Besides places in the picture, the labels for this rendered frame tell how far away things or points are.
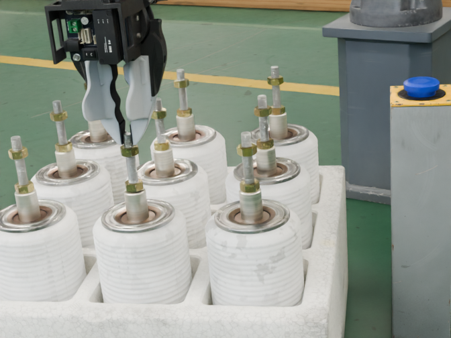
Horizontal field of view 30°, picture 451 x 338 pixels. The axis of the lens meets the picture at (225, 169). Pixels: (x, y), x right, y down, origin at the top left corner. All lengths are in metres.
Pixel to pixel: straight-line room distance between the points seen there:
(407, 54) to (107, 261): 0.69
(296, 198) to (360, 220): 0.49
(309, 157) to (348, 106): 0.41
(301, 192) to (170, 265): 0.17
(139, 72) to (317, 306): 0.28
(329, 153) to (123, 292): 0.90
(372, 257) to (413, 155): 0.34
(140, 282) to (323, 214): 0.26
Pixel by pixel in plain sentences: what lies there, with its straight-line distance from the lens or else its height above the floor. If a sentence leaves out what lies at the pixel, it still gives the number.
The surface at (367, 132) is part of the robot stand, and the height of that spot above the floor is 0.12.
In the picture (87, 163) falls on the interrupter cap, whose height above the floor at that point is 0.25.
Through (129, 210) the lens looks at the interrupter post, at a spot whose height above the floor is 0.26.
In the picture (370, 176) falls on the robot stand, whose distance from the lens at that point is 1.46.
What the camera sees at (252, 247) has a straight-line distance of 0.80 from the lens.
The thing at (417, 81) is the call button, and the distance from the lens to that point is 0.98.
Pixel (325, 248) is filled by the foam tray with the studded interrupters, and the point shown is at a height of 0.18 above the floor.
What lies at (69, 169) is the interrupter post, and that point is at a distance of 0.99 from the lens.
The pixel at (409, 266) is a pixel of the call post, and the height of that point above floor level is 0.11.
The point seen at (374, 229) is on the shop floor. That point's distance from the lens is 1.37.
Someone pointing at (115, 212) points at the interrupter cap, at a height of 0.25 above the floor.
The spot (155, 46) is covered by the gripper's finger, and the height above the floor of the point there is 0.43.
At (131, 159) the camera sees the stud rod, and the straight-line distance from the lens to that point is 0.84.
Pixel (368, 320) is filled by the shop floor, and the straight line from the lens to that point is 1.14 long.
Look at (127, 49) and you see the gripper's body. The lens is 0.74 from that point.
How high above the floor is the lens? 0.61
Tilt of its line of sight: 22 degrees down
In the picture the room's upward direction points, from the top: 5 degrees counter-clockwise
